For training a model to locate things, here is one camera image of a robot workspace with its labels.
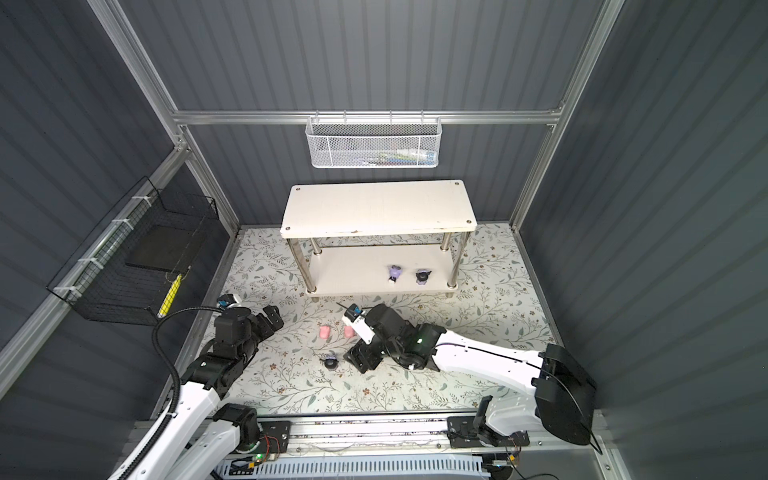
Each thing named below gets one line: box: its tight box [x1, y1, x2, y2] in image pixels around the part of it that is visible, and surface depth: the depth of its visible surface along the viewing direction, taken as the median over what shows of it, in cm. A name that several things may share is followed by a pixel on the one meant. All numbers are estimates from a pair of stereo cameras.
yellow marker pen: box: [157, 274, 183, 319], surface depth 70 cm
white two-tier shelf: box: [280, 179, 477, 296], surface depth 96 cm
